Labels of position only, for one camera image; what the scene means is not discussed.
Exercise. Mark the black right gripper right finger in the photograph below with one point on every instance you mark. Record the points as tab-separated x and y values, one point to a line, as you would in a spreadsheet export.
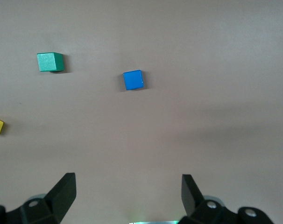
193	198

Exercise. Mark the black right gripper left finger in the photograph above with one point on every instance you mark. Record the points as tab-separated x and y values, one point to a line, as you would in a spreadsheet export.
59	196

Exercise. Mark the blue cube block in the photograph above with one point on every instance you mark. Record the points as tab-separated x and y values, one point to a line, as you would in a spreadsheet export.
132	80

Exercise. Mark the green cube block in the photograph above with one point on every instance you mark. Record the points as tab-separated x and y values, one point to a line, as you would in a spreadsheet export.
48	61

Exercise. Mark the brown table cover sheet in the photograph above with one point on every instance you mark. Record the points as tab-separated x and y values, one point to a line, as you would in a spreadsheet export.
202	70

